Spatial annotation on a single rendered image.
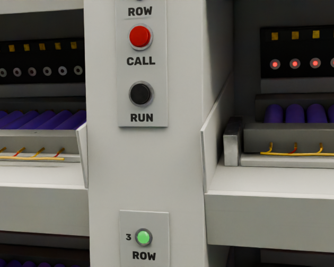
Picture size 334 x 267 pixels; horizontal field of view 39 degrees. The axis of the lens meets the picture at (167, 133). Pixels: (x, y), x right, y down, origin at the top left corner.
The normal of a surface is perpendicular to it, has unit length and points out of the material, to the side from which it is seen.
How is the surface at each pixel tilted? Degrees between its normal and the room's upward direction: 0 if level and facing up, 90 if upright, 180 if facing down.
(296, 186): 16
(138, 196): 90
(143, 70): 90
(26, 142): 106
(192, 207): 90
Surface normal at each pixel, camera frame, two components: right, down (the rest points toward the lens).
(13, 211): -0.24, 0.34
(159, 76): -0.26, 0.07
